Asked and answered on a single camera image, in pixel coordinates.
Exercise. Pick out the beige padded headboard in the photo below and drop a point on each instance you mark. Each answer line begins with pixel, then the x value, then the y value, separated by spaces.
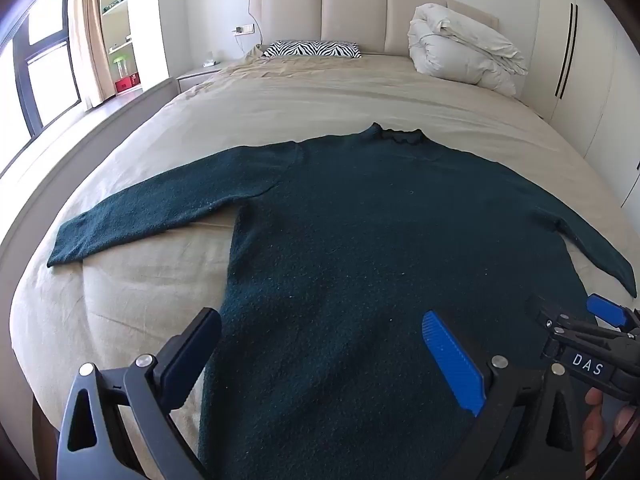
pixel 350 15

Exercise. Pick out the wall socket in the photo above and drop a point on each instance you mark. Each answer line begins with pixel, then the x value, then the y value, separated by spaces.
pixel 245 29

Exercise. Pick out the white wall shelf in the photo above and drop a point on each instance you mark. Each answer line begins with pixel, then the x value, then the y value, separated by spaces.
pixel 120 20

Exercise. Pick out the bed with beige sheet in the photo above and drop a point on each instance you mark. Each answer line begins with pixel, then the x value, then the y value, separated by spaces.
pixel 300 95

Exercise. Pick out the black framed window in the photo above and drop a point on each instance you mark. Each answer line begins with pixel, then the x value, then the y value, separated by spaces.
pixel 45 60

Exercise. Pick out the beige curtain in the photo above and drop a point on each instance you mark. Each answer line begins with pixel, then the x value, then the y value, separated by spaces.
pixel 90 35

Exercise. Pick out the folded white duvet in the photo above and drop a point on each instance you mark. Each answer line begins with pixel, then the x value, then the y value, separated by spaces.
pixel 460 50

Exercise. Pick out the white window bench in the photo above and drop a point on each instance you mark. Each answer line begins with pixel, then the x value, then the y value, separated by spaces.
pixel 90 130

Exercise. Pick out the white nightstand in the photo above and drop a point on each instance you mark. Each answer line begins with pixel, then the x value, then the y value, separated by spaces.
pixel 200 76

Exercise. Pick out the white wardrobe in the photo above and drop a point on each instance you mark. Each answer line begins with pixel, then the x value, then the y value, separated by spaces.
pixel 600 60

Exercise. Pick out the red box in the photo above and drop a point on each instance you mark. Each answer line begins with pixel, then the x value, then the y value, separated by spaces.
pixel 127 84

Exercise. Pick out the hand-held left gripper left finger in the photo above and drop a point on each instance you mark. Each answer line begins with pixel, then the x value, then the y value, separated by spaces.
pixel 192 352

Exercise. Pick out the person's right hand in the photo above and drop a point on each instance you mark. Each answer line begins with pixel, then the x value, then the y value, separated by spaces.
pixel 594 425

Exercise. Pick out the green lidded jar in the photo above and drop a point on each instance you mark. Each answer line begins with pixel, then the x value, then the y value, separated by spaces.
pixel 120 66

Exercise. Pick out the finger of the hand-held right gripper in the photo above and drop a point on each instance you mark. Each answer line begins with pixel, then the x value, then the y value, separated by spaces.
pixel 557 319
pixel 605 309

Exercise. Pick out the dark green sweater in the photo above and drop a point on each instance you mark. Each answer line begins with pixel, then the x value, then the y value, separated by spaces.
pixel 350 235

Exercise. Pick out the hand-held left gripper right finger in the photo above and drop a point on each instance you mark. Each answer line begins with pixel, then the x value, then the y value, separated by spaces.
pixel 452 360

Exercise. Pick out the zebra print pillow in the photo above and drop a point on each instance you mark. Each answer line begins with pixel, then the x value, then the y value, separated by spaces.
pixel 310 50

